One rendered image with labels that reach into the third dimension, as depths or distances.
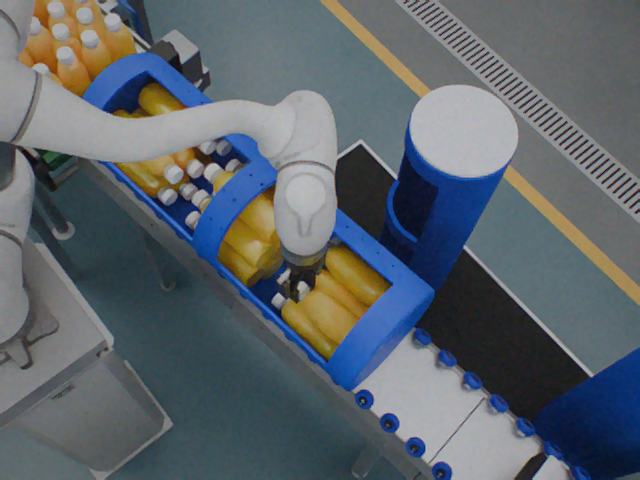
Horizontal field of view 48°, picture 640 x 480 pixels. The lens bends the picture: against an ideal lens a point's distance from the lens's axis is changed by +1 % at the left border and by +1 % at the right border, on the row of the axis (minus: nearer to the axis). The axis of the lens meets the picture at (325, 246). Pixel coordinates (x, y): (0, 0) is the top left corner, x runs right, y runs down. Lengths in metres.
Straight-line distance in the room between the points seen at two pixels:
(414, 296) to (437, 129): 0.57
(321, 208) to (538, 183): 2.06
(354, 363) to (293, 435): 1.18
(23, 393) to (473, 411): 0.97
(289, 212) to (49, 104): 0.39
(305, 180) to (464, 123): 0.82
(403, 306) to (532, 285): 1.52
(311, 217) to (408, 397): 0.68
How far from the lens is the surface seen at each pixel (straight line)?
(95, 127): 1.01
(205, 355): 2.66
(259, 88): 3.19
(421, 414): 1.68
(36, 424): 1.86
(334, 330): 1.48
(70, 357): 1.58
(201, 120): 1.12
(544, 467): 1.56
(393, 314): 1.40
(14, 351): 1.59
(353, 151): 2.84
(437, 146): 1.83
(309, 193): 1.12
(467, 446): 1.69
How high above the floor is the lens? 2.55
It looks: 65 degrees down
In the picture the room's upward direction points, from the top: 7 degrees clockwise
